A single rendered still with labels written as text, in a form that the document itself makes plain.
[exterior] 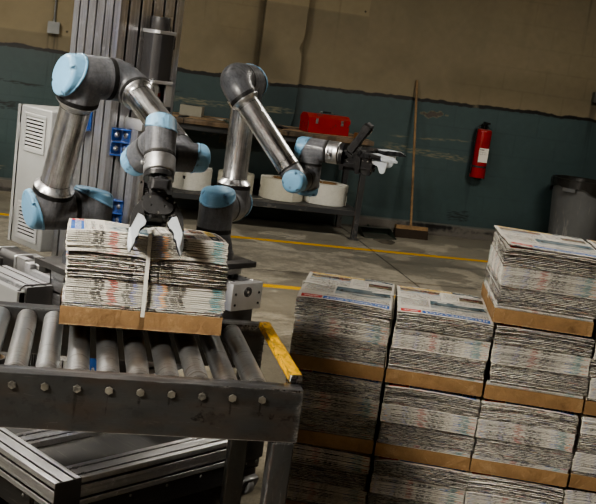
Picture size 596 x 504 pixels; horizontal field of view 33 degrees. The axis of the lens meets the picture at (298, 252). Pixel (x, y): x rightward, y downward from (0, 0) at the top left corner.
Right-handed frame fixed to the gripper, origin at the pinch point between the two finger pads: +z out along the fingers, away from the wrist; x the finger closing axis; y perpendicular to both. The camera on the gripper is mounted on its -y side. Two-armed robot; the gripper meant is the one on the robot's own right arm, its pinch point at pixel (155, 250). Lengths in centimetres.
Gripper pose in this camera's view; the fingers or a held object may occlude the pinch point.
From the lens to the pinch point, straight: 226.9
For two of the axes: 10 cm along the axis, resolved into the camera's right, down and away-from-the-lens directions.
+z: 0.1, 9.2, -3.9
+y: -2.2, 3.8, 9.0
